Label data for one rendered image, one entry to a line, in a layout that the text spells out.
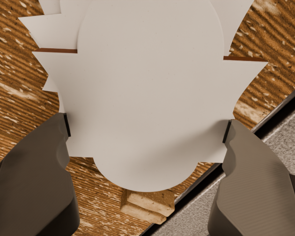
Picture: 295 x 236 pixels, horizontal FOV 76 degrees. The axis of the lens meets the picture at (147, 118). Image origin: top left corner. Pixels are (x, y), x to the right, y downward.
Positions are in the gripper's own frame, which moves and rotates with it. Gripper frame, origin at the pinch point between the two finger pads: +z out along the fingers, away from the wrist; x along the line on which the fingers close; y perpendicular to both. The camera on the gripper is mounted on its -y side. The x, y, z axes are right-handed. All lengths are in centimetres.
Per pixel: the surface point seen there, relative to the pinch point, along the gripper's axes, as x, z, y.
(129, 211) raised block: -1.7, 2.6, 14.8
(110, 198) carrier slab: -4.5, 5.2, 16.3
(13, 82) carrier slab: -12.1, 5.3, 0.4
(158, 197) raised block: 1.7, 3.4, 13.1
